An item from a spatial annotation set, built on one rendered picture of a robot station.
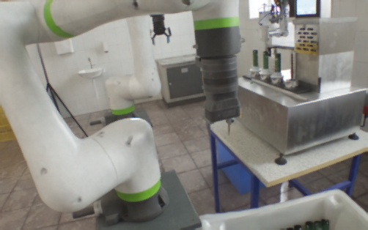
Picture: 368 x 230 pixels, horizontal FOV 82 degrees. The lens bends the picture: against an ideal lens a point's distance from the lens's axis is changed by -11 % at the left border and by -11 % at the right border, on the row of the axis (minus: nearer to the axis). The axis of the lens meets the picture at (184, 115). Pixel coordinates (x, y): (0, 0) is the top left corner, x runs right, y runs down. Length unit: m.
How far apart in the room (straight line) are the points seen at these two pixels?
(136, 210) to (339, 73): 1.07
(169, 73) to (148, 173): 3.57
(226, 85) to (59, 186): 0.37
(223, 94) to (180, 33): 4.32
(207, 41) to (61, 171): 0.36
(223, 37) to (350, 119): 0.99
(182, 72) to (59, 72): 2.29
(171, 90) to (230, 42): 3.72
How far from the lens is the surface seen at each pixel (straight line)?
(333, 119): 1.24
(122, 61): 4.67
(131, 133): 0.53
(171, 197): 0.70
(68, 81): 4.82
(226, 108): 0.52
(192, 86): 4.25
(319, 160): 1.20
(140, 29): 1.12
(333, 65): 1.25
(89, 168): 0.48
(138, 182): 0.58
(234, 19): 0.48
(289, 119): 1.05
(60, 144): 0.50
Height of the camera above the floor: 1.37
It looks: 21 degrees down
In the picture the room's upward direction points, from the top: 7 degrees counter-clockwise
